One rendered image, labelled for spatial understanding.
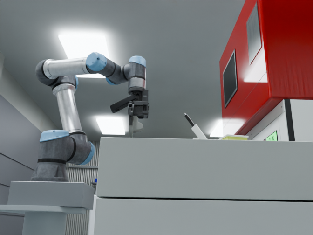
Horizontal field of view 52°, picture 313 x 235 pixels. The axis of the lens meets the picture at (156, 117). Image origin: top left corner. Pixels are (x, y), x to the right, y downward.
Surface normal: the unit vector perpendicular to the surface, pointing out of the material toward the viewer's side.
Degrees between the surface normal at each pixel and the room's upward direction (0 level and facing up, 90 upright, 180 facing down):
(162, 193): 90
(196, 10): 180
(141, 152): 90
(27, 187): 90
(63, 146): 91
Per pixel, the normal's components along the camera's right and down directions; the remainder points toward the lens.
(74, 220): 0.04, -0.32
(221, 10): -0.02, 0.95
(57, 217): 0.77, -0.19
